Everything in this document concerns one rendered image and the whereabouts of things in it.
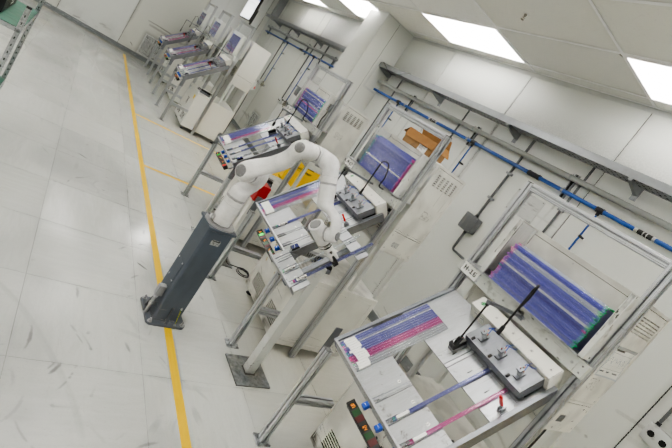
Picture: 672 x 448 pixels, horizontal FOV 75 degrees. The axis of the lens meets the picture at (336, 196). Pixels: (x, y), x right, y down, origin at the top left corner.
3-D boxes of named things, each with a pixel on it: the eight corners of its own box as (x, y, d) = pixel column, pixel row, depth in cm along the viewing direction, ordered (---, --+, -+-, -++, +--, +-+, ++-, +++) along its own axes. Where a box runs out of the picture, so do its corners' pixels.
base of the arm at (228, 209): (209, 227, 249) (226, 200, 246) (201, 210, 263) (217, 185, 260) (237, 236, 261) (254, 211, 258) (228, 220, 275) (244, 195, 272)
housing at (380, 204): (378, 222, 300) (375, 206, 293) (347, 191, 339) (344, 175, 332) (388, 218, 303) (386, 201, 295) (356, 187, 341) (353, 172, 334)
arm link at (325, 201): (351, 187, 231) (341, 244, 230) (326, 183, 240) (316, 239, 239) (342, 184, 224) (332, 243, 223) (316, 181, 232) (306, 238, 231)
